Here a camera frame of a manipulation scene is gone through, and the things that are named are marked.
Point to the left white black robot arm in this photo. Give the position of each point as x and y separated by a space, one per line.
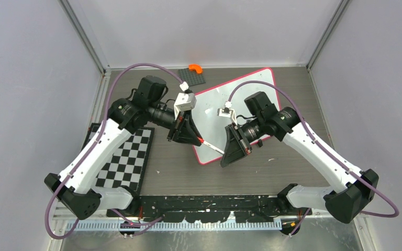
74 186

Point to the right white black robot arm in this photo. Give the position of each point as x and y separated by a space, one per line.
344 198

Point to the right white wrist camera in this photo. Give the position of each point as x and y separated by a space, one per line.
227 112

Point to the black white checkerboard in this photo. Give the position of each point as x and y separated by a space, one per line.
128 164

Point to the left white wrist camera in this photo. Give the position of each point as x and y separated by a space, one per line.
185 100

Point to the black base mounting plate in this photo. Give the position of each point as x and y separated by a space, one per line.
212 209

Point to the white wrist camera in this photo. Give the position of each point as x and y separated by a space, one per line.
185 100
227 112

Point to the pink framed whiteboard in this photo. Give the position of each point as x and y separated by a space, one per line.
214 106

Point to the orange curved plastic piece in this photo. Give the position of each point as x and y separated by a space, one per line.
195 68

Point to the grey studded baseplate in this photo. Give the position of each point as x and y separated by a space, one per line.
192 78

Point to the red capped white marker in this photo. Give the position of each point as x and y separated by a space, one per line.
216 149

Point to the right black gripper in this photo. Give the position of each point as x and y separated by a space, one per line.
234 149

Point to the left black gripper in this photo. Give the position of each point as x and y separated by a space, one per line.
185 129

